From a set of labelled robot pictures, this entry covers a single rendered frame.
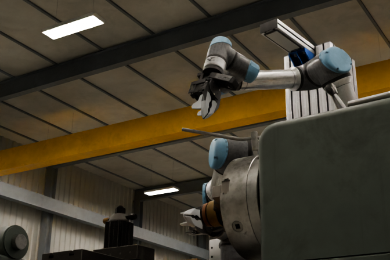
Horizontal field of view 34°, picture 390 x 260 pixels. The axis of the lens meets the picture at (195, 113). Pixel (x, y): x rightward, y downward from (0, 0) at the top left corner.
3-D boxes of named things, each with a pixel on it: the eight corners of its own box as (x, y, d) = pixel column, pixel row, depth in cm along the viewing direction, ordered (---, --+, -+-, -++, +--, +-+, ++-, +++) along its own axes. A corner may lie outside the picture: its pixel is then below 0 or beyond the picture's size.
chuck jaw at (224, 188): (250, 195, 197) (230, 179, 189) (248, 210, 194) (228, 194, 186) (219, 200, 203) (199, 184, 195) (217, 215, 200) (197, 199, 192)
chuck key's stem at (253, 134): (260, 167, 202) (257, 132, 206) (259, 165, 200) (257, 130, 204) (253, 168, 202) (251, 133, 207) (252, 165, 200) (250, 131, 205)
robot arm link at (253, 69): (247, 74, 236) (222, 60, 233) (263, 62, 226) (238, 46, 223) (242, 91, 232) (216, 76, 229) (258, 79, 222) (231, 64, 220)
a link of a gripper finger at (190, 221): (172, 226, 207) (188, 231, 214) (187, 224, 204) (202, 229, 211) (172, 216, 208) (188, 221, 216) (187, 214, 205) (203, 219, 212)
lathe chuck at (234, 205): (297, 262, 202) (290, 165, 212) (249, 252, 177) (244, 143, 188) (271, 264, 206) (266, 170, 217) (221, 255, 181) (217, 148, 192)
